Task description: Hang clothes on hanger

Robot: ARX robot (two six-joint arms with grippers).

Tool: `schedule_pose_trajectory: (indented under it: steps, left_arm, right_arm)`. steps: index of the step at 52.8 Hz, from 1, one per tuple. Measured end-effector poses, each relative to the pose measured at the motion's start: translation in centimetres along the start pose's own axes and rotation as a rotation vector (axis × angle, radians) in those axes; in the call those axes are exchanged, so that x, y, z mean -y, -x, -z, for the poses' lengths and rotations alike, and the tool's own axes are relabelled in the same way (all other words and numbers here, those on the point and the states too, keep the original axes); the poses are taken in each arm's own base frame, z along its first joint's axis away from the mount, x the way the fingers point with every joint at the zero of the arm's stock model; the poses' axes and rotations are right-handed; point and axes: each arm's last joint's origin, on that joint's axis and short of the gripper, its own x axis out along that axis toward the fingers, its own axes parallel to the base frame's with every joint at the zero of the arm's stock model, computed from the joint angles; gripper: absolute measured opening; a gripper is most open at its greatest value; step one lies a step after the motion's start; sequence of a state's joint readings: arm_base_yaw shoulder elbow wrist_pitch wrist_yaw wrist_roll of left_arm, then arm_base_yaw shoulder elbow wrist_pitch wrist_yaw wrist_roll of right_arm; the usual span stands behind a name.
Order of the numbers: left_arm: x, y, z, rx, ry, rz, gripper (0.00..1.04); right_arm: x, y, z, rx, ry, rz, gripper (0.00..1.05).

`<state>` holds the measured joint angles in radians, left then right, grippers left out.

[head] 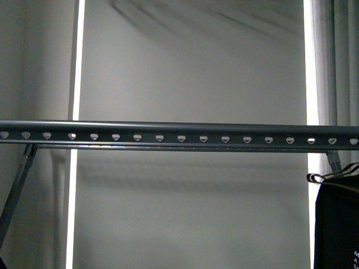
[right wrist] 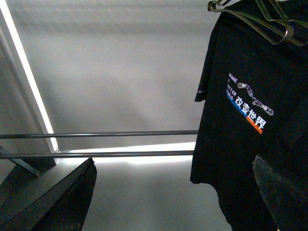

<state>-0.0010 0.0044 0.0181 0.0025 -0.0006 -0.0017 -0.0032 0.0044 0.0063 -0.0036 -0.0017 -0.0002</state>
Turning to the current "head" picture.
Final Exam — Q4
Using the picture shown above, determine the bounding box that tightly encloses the metal hanger on rack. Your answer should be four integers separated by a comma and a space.
306, 163, 358, 184

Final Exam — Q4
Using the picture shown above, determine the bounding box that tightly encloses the grey rack right leg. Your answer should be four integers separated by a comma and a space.
326, 150, 342, 172

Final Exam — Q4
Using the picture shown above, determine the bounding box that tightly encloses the grey rack leg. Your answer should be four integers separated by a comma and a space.
326, 150, 342, 172
1, 144, 37, 248

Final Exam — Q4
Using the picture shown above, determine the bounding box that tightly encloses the grey rack left leg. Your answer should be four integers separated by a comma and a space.
1, 144, 37, 248

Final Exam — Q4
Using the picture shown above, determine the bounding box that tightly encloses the black printed t-shirt on rack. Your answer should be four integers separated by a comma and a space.
314, 175, 358, 268

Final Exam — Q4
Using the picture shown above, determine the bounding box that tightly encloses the grey window curtain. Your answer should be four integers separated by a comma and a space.
314, 0, 359, 126

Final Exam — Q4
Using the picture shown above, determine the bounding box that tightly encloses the grey perforated rack top rail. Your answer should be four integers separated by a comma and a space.
1, 120, 358, 153

